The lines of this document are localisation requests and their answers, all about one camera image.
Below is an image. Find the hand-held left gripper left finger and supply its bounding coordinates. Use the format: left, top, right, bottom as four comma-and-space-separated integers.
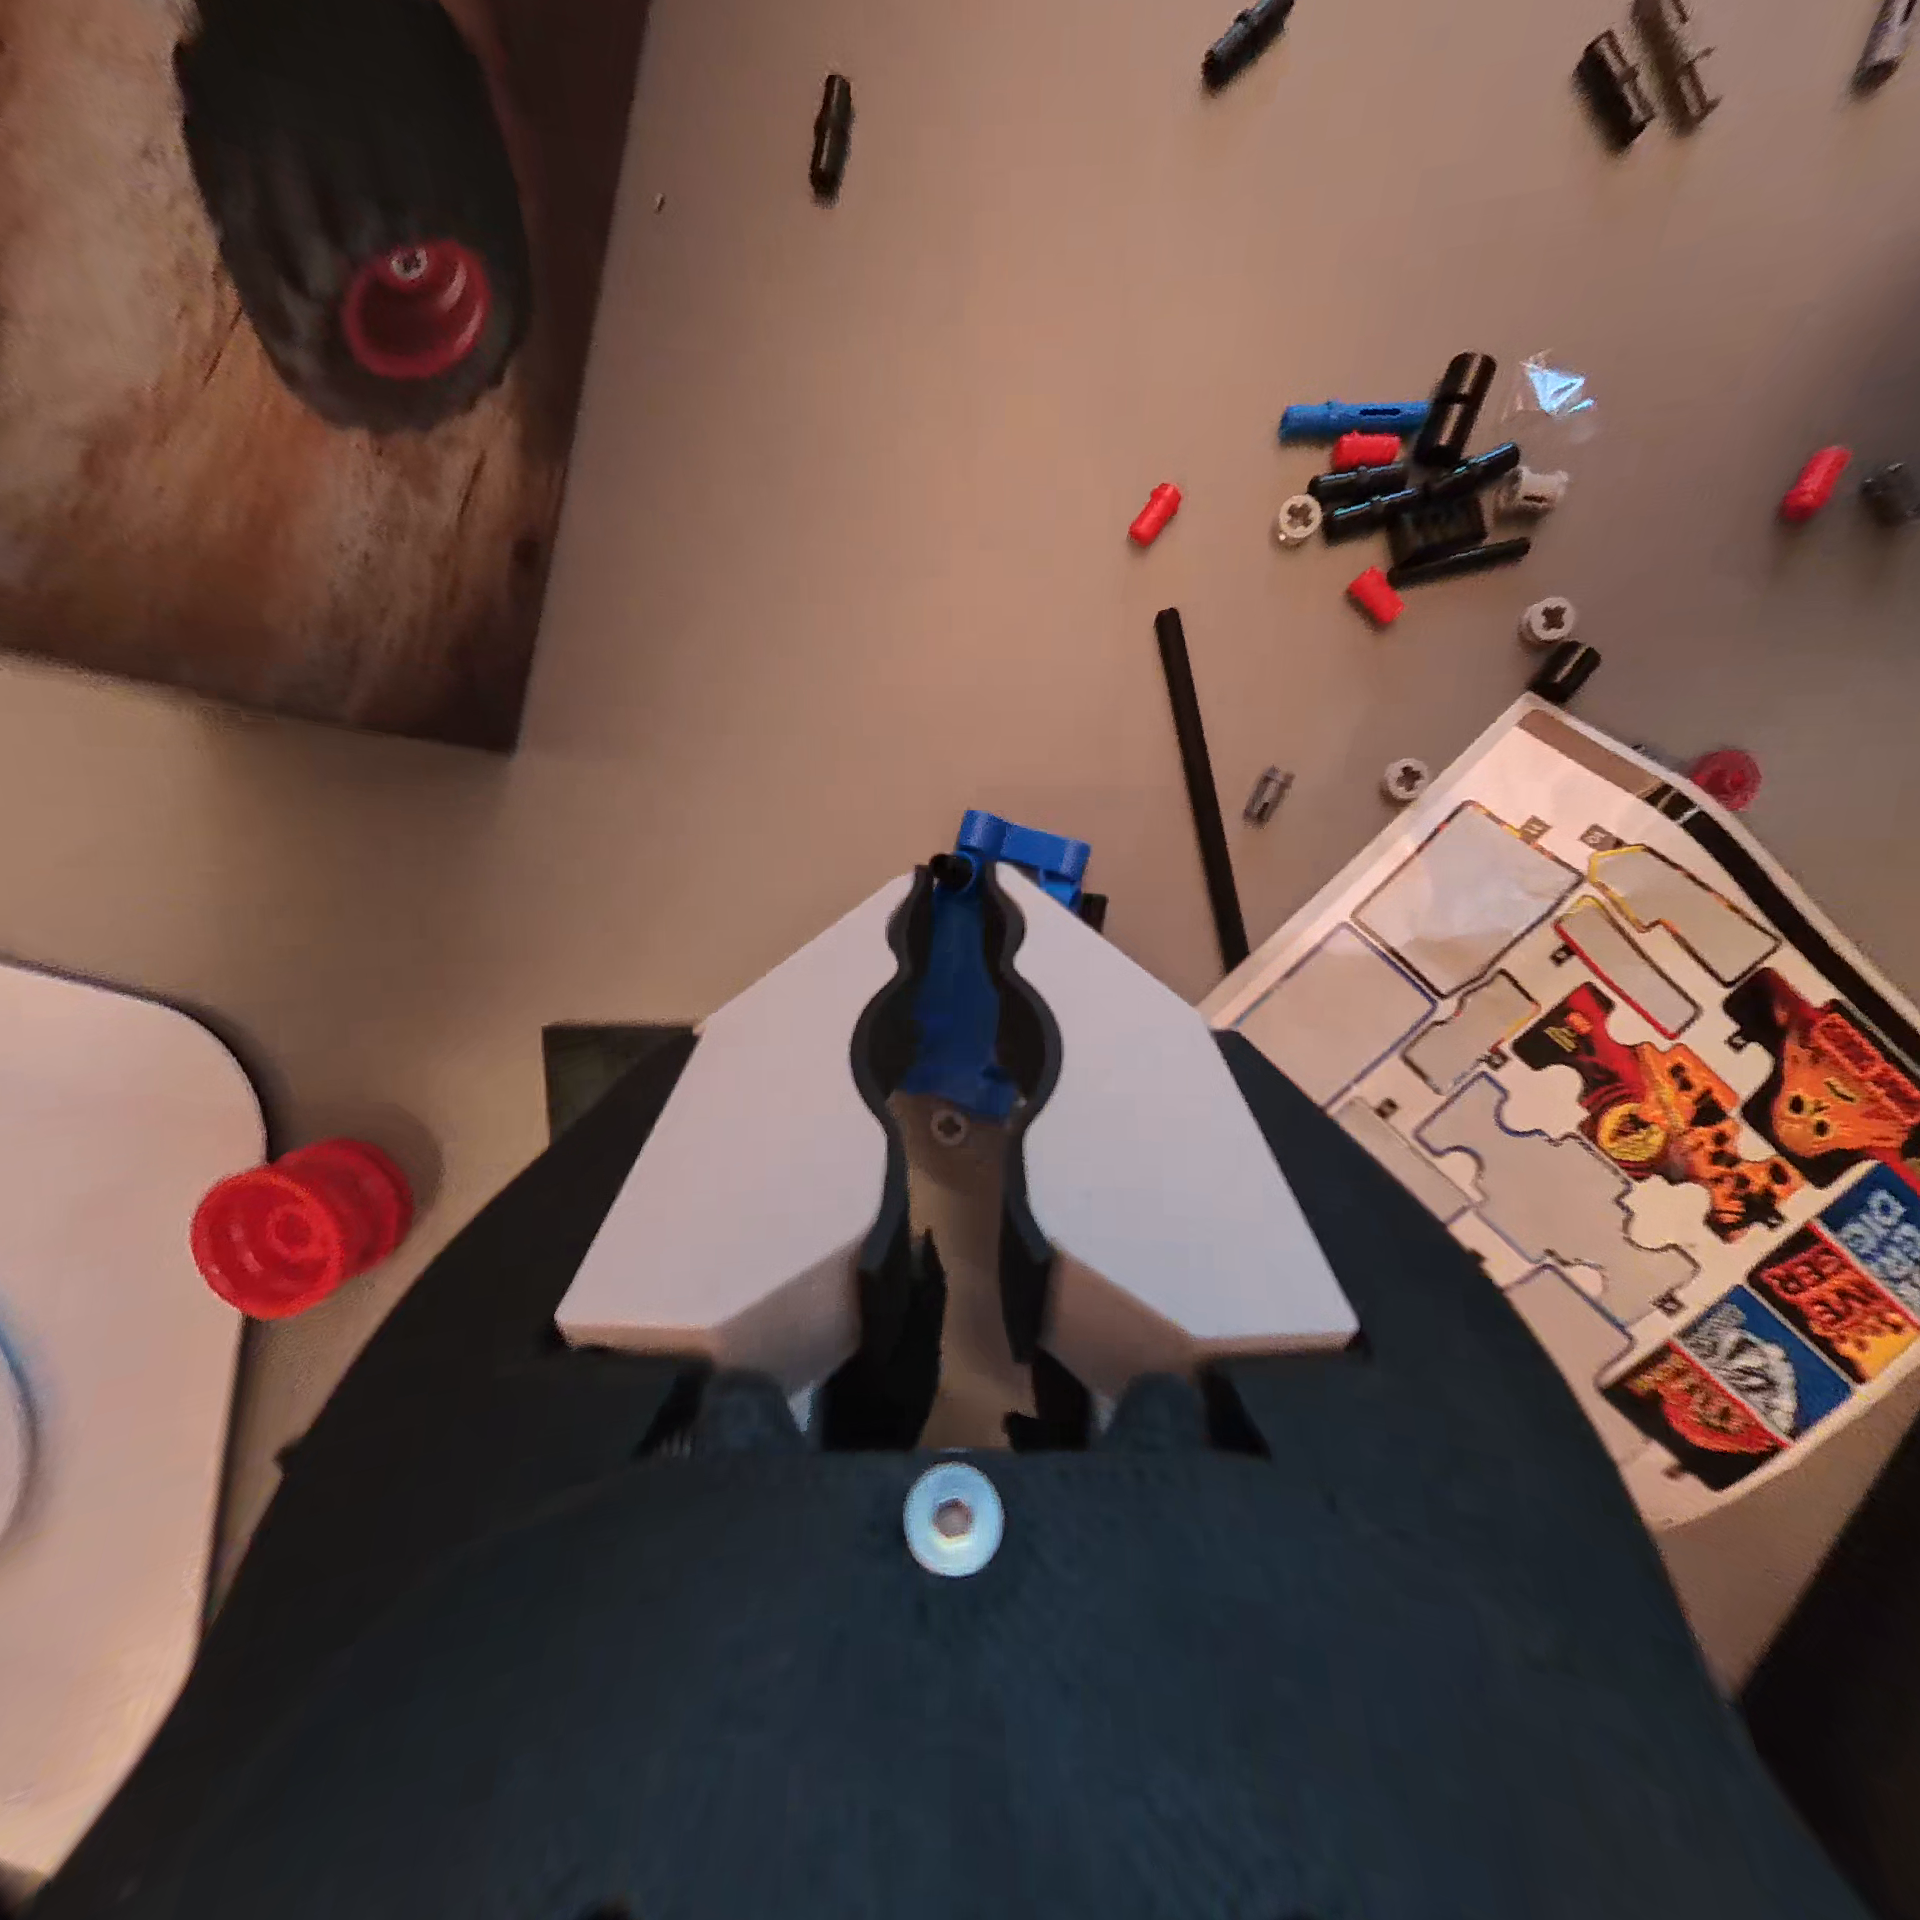
555, 870, 942, 1449

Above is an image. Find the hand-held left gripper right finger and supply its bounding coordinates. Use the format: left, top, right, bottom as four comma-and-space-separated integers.
996, 865, 1363, 1443

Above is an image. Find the blue printed curved panel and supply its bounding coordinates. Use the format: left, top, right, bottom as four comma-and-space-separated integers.
897, 809, 1107, 1125

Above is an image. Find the grey desk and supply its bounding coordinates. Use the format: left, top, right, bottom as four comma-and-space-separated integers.
0, 0, 1920, 1876

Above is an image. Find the black smooth square tile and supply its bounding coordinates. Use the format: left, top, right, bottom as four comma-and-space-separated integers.
540, 1023, 699, 1142

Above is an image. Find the colourful sticker sheet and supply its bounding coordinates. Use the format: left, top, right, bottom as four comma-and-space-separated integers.
1201, 696, 1920, 1532

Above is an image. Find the red wheel rim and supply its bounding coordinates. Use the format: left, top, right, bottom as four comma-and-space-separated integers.
189, 1136, 413, 1321

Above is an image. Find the white book stand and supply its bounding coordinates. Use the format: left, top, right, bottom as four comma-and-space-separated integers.
0, 960, 271, 1876

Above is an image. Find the short black axle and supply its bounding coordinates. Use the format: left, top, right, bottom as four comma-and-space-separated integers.
1387, 537, 1537, 590

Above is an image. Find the long black pin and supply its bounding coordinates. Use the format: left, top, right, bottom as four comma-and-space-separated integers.
1323, 440, 1519, 542

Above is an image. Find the dark toy set box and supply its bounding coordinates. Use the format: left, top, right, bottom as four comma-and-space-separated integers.
0, 0, 649, 751

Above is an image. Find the clear plastic scrap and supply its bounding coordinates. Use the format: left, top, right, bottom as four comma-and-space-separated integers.
1515, 352, 1601, 443

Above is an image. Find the black clip connector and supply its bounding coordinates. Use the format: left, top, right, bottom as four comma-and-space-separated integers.
1572, 31, 1658, 148

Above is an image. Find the grey clip connector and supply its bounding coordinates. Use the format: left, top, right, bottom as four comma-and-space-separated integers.
1633, 0, 1721, 127

